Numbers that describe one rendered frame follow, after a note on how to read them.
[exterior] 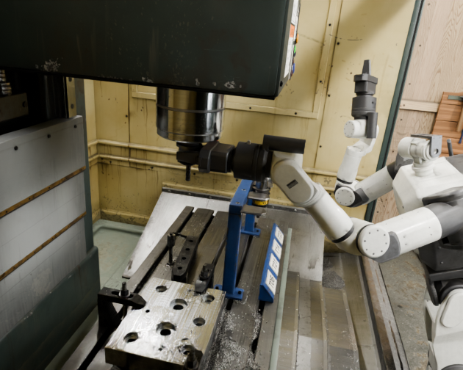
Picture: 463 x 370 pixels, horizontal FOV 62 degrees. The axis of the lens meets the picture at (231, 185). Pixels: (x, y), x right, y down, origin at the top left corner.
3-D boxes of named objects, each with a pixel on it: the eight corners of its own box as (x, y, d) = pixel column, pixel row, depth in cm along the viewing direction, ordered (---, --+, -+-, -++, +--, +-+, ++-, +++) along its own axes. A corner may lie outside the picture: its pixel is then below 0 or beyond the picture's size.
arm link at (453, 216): (427, 249, 101) (470, 233, 104) (450, 251, 93) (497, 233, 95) (411, 208, 102) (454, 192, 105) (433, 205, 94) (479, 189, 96)
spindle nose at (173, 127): (173, 123, 100) (174, 75, 96) (231, 132, 96) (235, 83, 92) (142, 136, 86) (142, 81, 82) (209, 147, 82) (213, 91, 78)
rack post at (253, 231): (260, 230, 168) (268, 167, 157) (259, 236, 163) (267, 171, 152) (238, 227, 170) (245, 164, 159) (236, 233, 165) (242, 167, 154)
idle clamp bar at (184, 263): (198, 251, 148) (199, 236, 146) (183, 293, 124) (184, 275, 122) (186, 249, 149) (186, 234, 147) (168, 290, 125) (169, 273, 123)
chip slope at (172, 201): (317, 255, 207) (326, 211, 197) (320, 352, 143) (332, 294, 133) (162, 228, 221) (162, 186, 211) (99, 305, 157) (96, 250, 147)
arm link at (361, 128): (364, 110, 151) (362, 139, 152) (342, 108, 147) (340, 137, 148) (386, 108, 141) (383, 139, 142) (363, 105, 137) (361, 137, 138)
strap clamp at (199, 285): (212, 292, 126) (215, 253, 120) (202, 319, 114) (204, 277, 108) (203, 291, 126) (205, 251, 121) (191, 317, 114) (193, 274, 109)
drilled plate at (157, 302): (224, 305, 115) (225, 291, 113) (198, 385, 88) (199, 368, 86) (152, 290, 118) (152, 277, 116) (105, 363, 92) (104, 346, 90)
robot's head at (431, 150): (422, 157, 120) (422, 133, 119) (444, 161, 112) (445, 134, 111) (405, 159, 119) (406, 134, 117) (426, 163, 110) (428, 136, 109)
